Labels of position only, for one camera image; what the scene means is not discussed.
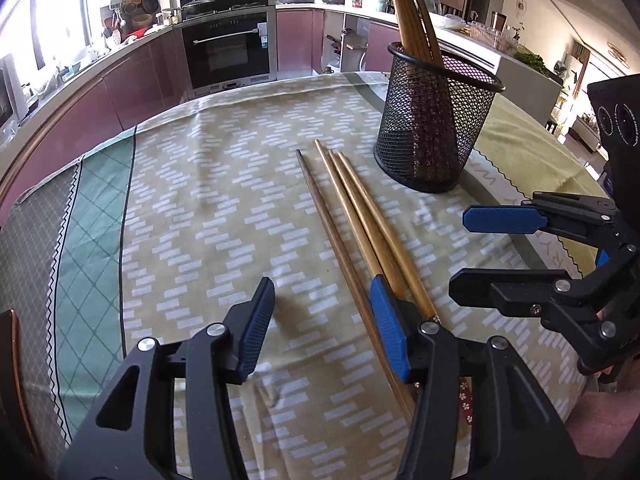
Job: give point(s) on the clear plastic container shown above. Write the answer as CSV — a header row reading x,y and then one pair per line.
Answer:
x,y
492,37

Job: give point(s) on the kitchen window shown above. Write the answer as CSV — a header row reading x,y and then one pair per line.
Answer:
x,y
50,10

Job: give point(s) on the black built-in oven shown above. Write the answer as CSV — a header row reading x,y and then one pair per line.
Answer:
x,y
225,50

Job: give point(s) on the silver microwave oven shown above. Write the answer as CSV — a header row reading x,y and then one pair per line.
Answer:
x,y
10,95

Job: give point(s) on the wok with lid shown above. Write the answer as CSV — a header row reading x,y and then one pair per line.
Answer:
x,y
199,7

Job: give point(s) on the patchwork patterned tablecloth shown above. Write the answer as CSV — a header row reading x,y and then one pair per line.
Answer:
x,y
210,220

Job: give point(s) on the black mesh holder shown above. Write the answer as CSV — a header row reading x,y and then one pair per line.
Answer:
x,y
430,135

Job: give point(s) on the green vegetables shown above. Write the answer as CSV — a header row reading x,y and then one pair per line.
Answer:
x,y
535,60

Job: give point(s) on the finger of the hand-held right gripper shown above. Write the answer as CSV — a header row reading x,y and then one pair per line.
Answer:
x,y
500,219
500,287

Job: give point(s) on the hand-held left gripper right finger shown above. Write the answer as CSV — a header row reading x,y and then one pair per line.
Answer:
x,y
390,330

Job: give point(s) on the hanging frying pan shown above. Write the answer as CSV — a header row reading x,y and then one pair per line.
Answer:
x,y
151,2

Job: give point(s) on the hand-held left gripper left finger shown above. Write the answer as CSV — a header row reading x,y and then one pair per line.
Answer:
x,y
257,325

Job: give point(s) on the red basin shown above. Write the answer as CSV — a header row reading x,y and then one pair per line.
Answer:
x,y
135,34

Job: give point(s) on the wall clock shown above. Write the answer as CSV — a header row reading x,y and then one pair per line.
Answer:
x,y
521,7

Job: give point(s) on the person's right forearm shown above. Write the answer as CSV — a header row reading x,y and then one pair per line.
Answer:
x,y
605,425

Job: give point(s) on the pink kitchen base cabinet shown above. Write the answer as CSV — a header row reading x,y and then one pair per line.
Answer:
x,y
125,90
295,40

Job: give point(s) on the white bowl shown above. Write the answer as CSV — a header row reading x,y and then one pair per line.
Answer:
x,y
452,21

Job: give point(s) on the woven bamboo basket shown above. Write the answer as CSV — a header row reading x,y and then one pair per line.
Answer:
x,y
141,21

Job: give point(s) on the bunch of wooden chopsticks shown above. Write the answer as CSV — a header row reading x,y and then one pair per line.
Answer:
x,y
407,20

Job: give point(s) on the wooden chair back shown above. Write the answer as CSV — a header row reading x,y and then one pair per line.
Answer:
x,y
7,360

